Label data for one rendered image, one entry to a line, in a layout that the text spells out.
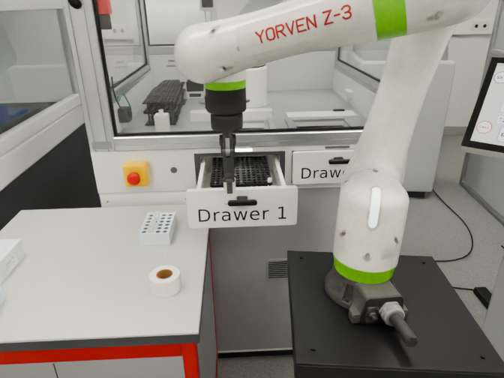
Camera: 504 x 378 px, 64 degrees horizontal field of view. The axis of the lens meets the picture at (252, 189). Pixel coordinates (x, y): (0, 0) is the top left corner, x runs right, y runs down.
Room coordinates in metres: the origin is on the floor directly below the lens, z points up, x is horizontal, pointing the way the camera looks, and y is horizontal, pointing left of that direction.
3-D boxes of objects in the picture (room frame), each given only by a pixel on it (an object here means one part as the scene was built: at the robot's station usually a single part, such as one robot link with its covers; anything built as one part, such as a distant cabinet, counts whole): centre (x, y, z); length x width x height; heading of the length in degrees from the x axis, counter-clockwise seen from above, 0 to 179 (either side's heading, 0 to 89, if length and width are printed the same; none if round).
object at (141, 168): (1.19, 0.37, 0.88); 0.07 x 0.05 x 0.07; 92
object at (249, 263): (1.70, 0.01, 0.40); 1.03 x 0.95 x 0.80; 92
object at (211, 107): (0.92, 0.06, 1.16); 0.12 x 0.09 x 0.06; 92
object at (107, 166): (1.70, 0.02, 0.87); 1.02 x 0.95 x 0.14; 92
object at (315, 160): (1.23, -0.28, 0.87); 0.29 x 0.02 x 0.11; 92
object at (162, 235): (1.01, 0.27, 0.78); 0.12 x 0.08 x 0.04; 1
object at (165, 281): (0.76, 0.20, 0.78); 0.07 x 0.07 x 0.04
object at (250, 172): (1.15, 0.03, 0.87); 0.22 x 0.18 x 0.06; 2
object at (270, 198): (0.95, 0.03, 0.87); 0.29 x 0.02 x 0.11; 92
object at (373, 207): (0.71, -0.24, 0.96); 0.16 x 0.13 x 0.19; 165
